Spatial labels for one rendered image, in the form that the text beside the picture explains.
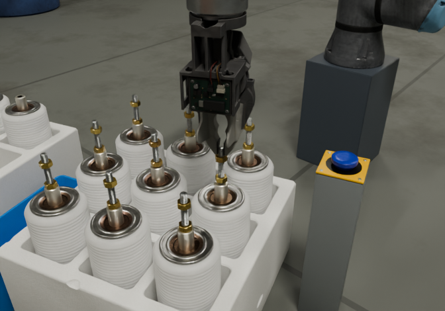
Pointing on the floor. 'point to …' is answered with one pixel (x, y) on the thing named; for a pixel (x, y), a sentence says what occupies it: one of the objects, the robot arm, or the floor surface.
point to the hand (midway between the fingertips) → (222, 144)
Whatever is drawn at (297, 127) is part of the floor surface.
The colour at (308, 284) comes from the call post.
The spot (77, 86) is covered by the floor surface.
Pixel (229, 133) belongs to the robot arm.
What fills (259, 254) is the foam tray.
